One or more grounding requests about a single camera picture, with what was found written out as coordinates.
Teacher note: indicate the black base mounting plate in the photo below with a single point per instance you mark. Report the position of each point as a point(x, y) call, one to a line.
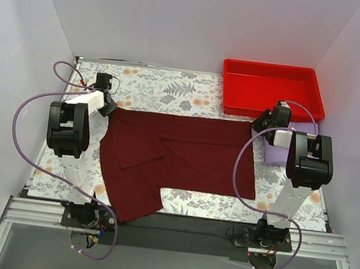
point(176, 233)

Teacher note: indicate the dark red t shirt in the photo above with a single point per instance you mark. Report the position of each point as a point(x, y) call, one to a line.
point(143, 152)

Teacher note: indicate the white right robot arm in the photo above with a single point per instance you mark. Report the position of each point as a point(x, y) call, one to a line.
point(309, 166)

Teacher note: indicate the aluminium frame rail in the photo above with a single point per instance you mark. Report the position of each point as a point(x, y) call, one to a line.
point(32, 237)

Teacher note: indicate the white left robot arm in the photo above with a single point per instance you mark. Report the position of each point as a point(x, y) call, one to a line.
point(68, 135)

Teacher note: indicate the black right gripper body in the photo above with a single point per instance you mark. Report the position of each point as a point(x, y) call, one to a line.
point(261, 123)

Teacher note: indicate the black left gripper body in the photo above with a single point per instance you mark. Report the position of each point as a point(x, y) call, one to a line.
point(108, 107)

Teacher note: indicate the red plastic bin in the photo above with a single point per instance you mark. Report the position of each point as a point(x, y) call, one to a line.
point(249, 88)

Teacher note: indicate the folded purple t shirt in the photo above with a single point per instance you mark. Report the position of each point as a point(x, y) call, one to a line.
point(277, 156)

